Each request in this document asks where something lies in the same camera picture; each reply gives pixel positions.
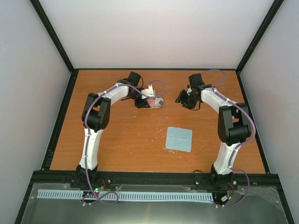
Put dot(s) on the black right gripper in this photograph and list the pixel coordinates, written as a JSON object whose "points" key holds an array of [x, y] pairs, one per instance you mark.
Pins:
{"points": [[181, 98]]}

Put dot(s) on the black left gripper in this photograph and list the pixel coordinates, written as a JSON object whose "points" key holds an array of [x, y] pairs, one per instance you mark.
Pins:
{"points": [[141, 104]]}

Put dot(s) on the flag print glasses case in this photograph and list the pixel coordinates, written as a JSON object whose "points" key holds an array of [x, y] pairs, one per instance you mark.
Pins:
{"points": [[154, 103]]}

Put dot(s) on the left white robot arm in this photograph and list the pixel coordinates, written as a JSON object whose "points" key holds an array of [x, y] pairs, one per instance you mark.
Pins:
{"points": [[96, 116]]}

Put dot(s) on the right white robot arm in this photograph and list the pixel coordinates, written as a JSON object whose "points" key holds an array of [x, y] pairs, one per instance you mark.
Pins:
{"points": [[235, 127]]}

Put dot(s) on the light blue cleaning cloth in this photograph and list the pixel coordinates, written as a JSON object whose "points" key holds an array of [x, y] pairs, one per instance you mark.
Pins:
{"points": [[179, 139]]}

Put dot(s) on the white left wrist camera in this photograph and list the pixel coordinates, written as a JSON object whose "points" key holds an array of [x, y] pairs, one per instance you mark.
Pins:
{"points": [[149, 92]]}

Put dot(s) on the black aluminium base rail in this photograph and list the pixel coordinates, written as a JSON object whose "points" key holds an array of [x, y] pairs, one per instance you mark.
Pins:
{"points": [[112, 180]]}

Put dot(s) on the light blue slotted cable duct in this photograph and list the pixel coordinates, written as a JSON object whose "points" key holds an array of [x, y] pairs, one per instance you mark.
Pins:
{"points": [[127, 196]]}

